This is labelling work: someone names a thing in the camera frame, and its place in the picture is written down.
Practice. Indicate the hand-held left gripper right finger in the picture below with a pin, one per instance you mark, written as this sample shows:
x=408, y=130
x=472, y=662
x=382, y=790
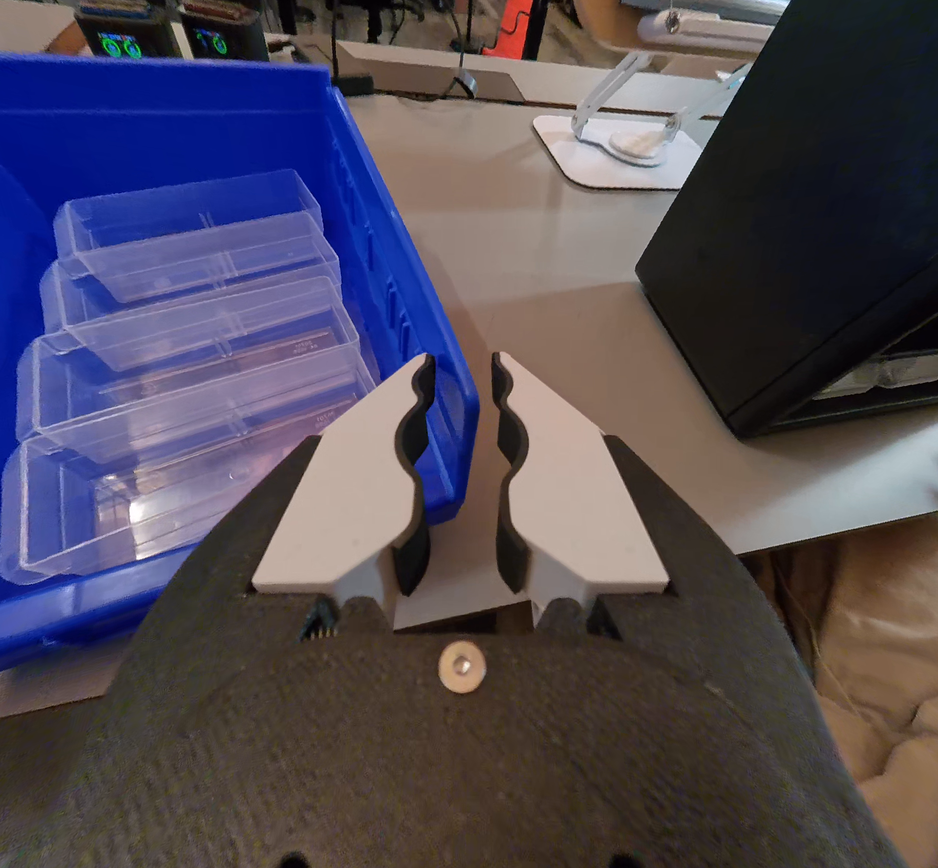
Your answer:
x=586, y=516

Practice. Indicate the black charger with display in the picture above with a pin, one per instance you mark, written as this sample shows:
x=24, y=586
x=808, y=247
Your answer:
x=110, y=32
x=220, y=28

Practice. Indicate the black drawer cabinet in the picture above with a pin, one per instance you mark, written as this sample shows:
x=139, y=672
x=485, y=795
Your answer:
x=791, y=186

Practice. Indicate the white metal stand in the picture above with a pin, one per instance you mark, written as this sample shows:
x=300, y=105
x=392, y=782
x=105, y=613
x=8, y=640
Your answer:
x=579, y=157

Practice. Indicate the grey desk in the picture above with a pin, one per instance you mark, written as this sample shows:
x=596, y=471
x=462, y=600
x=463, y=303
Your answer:
x=549, y=296

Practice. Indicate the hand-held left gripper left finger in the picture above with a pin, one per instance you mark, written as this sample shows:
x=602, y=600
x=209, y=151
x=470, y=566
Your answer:
x=344, y=509

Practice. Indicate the blue plastic bin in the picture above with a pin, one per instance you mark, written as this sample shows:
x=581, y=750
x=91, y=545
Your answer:
x=183, y=113

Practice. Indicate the rows of clear cabinet drawers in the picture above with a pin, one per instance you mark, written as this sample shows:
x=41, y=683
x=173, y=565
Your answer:
x=879, y=373

